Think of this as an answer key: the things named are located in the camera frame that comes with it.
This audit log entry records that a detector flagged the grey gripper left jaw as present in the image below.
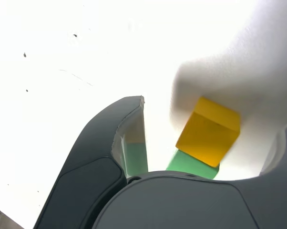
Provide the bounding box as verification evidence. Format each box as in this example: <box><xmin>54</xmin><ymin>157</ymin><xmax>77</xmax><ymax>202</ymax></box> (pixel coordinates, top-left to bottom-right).
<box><xmin>34</xmin><ymin>95</ymin><xmax>149</xmax><ymax>229</ymax></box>

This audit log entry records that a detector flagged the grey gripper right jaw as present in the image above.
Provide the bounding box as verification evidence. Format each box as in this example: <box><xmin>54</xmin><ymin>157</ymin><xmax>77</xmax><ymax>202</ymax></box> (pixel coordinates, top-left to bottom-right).
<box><xmin>93</xmin><ymin>121</ymin><xmax>287</xmax><ymax>229</ymax></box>

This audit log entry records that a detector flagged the green cube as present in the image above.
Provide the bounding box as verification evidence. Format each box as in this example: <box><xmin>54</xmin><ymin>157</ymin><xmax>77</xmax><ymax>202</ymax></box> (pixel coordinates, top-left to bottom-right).
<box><xmin>165</xmin><ymin>149</ymin><xmax>220</xmax><ymax>180</ymax></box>

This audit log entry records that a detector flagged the yellow cube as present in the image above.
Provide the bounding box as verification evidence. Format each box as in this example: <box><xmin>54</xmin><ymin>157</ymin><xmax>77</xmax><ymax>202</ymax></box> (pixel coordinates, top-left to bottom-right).
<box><xmin>175</xmin><ymin>96</ymin><xmax>242</xmax><ymax>167</ymax></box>

